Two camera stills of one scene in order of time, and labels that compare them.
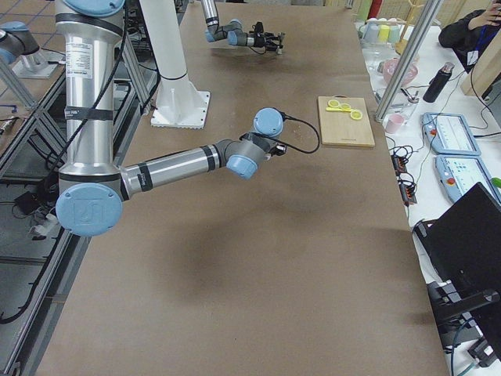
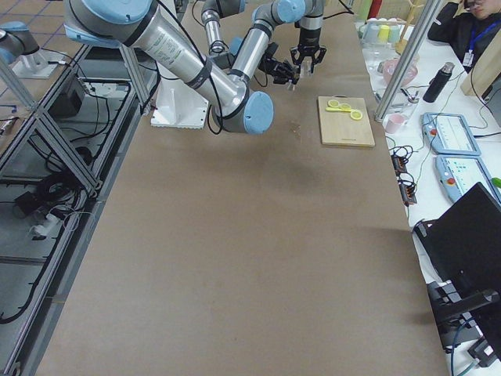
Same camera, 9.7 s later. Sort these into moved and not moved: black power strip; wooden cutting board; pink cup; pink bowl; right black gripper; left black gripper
Moved: left black gripper; right black gripper
Not moved: pink bowl; wooden cutting board; black power strip; pink cup
